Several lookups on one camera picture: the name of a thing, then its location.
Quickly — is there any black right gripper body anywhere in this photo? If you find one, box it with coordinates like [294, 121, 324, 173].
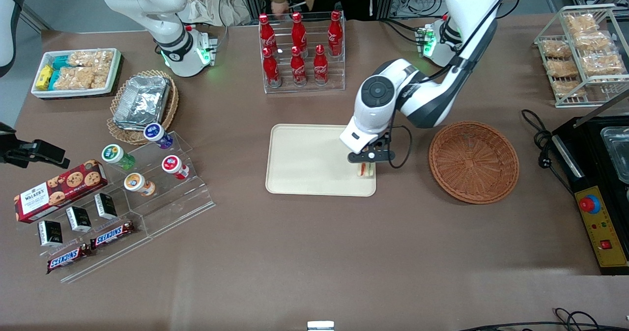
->
[0, 123, 35, 168]

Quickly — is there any cream plastic tray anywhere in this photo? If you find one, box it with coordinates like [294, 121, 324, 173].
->
[265, 124, 377, 197]

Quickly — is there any brown round wicker basket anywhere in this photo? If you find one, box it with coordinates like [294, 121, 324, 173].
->
[429, 121, 520, 205]

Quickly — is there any light woven wicker basket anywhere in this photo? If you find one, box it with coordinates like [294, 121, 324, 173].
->
[107, 70, 179, 145]

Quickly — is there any red Walkers cookie box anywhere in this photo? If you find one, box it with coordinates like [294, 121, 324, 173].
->
[14, 160, 109, 223]

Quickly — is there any small black box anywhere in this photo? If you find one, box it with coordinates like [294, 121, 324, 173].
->
[94, 193, 118, 220]
[38, 220, 63, 247]
[65, 206, 92, 232]

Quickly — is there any green drink bottle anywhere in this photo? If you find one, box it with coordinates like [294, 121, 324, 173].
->
[102, 144, 136, 170]

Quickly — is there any yellow snack pack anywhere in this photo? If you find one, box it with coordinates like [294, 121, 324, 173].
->
[37, 65, 54, 90]

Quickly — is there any clear bag of rice crackers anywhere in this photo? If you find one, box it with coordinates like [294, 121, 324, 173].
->
[53, 67, 109, 90]
[67, 50, 114, 71]

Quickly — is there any orange drink bottle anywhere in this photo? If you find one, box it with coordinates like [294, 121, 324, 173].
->
[123, 173, 156, 197]

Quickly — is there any clear acrylic bottle rack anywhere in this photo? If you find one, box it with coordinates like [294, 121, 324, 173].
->
[259, 11, 346, 94]

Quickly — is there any Snickers chocolate bar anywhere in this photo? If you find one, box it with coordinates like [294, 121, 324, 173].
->
[90, 221, 136, 249]
[47, 244, 92, 274]

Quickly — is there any white rectangular plastic bin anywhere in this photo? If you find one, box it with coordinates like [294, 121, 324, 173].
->
[30, 48, 122, 99]

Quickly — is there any red cola bottle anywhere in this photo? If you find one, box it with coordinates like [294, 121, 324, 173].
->
[259, 13, 277, 53]
[313, 45, 329, 86]
[291, 12, 308, 52]
[290, 46, 307, 86]
[328, 10, 343, 56]
[262, 47, 282, 88]

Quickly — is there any stack of foil trays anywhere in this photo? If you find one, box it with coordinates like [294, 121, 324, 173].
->
[113, 76, 171, 131]

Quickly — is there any red drink bottle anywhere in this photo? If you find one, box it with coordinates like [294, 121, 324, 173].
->
[162, 155, 190, 180]

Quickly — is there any clear acrylic step display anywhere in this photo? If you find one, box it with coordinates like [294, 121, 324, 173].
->
[17, 131, 216, 283]

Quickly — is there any bagged fried snack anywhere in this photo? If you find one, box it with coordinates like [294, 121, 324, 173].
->
[564, 14, 598, 33]
[580, 51, 626, 76]
[546, 58, 579, 79]
[553, 79, 588, 99]
[572, 30, 615, 52]
[541, 39, 573, 59]

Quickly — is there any black appliance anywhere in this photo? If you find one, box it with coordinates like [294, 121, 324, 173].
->
[550, 116, 629, 276]

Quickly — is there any beige crumpled bag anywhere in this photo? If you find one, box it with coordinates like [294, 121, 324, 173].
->
[183, 0, 251, 27]

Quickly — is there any long metal rod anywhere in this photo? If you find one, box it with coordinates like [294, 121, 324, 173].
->
[574, 89, 629, 128]

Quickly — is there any clear plastic container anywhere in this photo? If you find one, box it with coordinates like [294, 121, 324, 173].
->
[600, 126, 629, 184]

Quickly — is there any yellow emergency stop control box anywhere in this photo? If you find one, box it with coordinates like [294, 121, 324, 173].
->
[574, 186, 629, 269]

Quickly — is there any black robot camera cable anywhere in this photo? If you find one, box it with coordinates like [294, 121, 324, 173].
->
[388, 0, 522, 169]

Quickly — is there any black power cable with plug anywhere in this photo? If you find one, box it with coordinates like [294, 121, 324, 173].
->
[522, 109, 576, 195]

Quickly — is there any white wire rack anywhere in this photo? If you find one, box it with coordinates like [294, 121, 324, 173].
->
[535, 4, 629, 108]

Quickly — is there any black cable bundle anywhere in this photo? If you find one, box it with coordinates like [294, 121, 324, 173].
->
[457, 307, 629, 331]

